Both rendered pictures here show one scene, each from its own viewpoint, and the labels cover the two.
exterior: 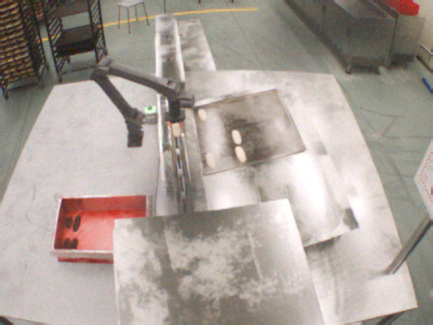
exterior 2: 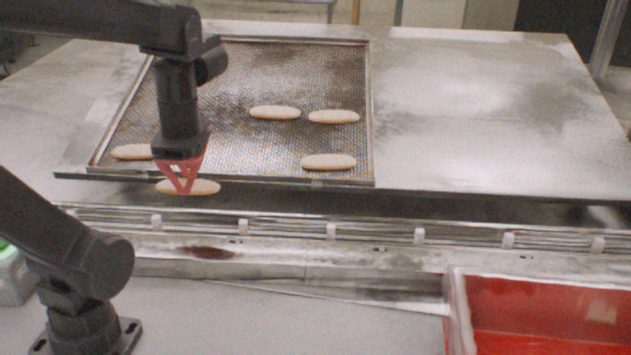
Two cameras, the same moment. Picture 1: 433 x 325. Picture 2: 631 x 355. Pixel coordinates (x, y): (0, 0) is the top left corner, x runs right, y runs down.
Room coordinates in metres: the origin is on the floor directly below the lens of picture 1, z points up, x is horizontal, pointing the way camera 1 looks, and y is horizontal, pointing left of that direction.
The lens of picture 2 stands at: (1.12, 0.88, 1.40)
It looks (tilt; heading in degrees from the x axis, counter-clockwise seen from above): 32 degrees down; 280
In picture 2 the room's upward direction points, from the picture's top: 2 degrees clockwise
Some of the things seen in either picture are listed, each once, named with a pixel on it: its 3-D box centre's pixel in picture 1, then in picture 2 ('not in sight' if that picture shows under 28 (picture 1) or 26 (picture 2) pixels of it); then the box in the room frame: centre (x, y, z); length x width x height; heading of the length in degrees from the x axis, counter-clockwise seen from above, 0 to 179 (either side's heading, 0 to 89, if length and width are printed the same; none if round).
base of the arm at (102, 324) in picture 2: (134, 133); (83, 322); (1.50, 0.44, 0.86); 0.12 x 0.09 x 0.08; 1
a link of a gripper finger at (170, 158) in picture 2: not in sight; (183, 163); (1.45, 0.20, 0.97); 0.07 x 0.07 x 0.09; 9
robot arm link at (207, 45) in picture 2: (181, 96); (187, 47); (1.44, 0.16, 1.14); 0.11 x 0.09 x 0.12; 78
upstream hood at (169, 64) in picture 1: (167, 44); not in sight; (2.51, 0.36, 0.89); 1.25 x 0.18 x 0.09; 8
